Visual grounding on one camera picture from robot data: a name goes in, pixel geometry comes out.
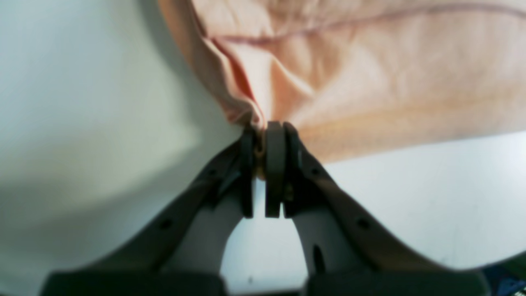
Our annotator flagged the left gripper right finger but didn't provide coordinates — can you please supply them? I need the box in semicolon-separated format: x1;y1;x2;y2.
265;122;491;296

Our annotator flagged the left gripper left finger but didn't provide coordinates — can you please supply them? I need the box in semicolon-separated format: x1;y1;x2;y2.
41;127;257;296

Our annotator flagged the peach pink T-shirt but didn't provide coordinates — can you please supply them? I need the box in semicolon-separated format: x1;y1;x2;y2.
158;0;526;162

